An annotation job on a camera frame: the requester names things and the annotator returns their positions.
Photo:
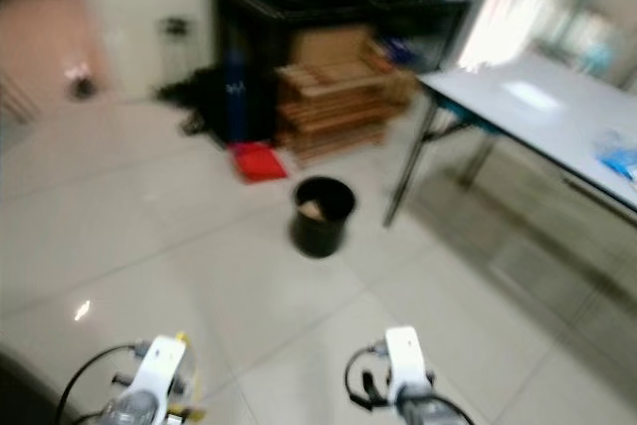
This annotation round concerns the red flat box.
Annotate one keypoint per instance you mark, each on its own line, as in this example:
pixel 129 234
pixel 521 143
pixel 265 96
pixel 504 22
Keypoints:
pixel 257 161

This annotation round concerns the brown torn cardboard piece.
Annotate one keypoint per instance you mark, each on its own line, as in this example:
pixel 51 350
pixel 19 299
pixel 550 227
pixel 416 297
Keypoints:
pixel 312 210

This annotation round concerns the dark wall socket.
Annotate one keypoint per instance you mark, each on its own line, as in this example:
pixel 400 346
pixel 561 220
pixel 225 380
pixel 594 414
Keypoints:
pixel 176 28

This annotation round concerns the black round rubbish bin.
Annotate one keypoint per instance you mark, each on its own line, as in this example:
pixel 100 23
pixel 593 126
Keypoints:
pixel 320 236

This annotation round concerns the black bag pile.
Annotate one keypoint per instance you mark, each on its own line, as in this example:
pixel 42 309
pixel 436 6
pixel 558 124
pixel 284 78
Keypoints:
pixel 199 97

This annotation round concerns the black slanted table leg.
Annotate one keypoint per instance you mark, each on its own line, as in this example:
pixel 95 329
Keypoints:
pixel 476 161
pixel 408 171

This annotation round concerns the white folding table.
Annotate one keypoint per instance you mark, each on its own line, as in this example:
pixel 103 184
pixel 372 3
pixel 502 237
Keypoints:
pixel 528 111

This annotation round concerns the brown cardboard box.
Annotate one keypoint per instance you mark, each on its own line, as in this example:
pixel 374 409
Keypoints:
pixel 330 45

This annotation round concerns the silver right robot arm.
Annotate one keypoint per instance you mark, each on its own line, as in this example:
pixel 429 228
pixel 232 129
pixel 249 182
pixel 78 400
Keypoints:
pixel 423 410

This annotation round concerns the blue plastic packet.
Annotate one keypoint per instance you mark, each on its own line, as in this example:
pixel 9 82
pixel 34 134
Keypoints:
pixel 619 158

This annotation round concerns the small dark floor object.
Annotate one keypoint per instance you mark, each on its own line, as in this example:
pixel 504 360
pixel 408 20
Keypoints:
pixel 83 89

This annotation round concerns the wooden slatted rack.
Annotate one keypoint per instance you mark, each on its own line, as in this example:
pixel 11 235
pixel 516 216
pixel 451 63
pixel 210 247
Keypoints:
pixel 333 106

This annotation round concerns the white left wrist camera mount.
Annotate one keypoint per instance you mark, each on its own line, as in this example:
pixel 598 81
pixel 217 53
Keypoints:
pixel 164 365

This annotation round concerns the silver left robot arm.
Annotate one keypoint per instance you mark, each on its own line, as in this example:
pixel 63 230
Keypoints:
pixel 134 412

